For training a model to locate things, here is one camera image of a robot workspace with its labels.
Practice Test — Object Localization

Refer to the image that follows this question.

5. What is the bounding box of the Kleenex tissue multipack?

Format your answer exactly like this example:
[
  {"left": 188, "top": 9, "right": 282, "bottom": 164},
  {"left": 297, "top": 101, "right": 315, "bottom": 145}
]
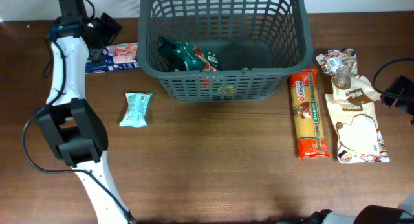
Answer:
[{"left": 85, "top": 42, "right": 140, "bottom": 74}]

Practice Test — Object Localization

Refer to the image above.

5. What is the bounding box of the beige rice pouch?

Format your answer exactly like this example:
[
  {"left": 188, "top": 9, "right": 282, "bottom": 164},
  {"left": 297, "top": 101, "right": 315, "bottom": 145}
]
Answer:
[{"left": 325, "top": 94, "right": 390, "bottom": 164}]

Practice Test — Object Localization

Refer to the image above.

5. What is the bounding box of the green Nescafe coffee bag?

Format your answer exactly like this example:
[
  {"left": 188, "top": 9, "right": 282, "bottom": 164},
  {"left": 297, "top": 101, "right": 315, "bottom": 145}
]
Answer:
[{"left": 156, "top": 36, "right": 235, "bottom": 96}]

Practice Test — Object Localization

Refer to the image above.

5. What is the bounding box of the light teal snack wrapper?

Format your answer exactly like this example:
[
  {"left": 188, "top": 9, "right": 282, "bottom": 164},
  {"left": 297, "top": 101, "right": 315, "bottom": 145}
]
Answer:
[{"left": 119, "top": 93, "right": 153, "bottom": 128}]

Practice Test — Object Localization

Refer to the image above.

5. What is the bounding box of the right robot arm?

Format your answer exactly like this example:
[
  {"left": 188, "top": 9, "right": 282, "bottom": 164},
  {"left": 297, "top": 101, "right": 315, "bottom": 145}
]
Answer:
[{"left": 289, "top": 70, "right": 413, "bottom": 223}]

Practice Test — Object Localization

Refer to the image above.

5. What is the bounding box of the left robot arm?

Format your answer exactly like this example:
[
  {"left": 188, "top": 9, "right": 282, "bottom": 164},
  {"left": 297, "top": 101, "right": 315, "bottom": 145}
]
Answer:
[{"left": 29, "top": 0, "right": 136, "bottom": 223}]

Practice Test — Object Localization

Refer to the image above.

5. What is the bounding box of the clear mushroom pouch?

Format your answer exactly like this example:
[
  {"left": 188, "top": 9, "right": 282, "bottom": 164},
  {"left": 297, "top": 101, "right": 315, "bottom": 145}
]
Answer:
[{"left": 315, "top": 48, "right": 386, "bottom": 104}]

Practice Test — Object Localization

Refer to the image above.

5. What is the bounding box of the San Remo spaghetti packet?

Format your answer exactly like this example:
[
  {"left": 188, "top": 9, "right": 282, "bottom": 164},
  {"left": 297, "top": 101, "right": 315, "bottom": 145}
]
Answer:
[{"left": 289, "top": 68, "right": 329, "bottom": 159}]

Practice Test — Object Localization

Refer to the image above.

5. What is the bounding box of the grey plastic slotted basket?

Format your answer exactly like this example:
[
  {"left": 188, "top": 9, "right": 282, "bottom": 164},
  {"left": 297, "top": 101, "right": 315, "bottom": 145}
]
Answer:
[{"left": 138, "top": 0, "right": 313, "bottom": 103}]

